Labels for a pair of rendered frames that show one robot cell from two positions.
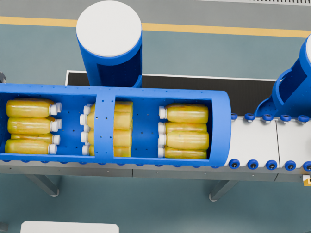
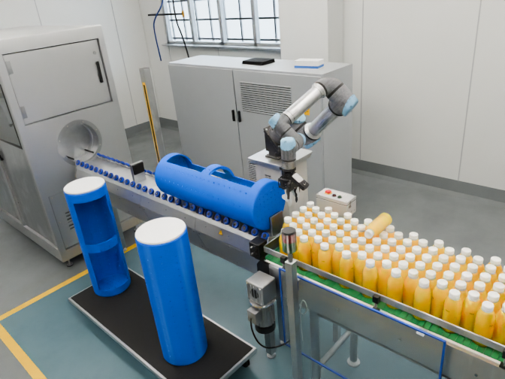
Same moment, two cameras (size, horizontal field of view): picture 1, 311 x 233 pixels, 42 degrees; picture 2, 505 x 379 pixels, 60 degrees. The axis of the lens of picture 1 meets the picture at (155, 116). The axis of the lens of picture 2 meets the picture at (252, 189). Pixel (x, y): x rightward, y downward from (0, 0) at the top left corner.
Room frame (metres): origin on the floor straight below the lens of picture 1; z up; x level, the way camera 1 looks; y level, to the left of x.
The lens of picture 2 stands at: (1.95, 2.14, 2.22)
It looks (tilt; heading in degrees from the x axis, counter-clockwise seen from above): 26 degrees down; 228
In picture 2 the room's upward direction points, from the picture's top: 6 degrees counter-clockwise
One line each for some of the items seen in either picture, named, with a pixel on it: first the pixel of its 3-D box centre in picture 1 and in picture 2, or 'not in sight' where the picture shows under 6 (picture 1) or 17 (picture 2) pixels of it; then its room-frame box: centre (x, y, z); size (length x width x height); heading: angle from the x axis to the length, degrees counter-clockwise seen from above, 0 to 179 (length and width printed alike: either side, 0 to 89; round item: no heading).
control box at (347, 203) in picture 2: not in sight; (336, 202); (0.16, 0.83, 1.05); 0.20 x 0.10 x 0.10; 94
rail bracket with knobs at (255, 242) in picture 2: not in sight; (259, 248); (0.66, 0.70, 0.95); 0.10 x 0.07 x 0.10; 4
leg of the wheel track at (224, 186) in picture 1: (222, 187); not in sight; (0.46, -0.40, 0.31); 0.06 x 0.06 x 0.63; 4
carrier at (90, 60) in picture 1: (115, 74); (173, 294); (0.95, 0.23, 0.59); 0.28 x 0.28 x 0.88
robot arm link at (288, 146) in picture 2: not in sight; (288, 149); (0.43, 0.74, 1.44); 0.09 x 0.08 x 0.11; 17
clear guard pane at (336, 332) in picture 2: not in sight; (350, 342); (0.69, 1.30, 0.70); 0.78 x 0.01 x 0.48; 94
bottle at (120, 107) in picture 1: (110, 111); not in sight; (0.55, 0.17, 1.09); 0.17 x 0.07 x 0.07; 94
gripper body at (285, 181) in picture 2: not in sight; (288, 177); (0.44, 0.73, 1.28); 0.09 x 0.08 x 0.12; 94
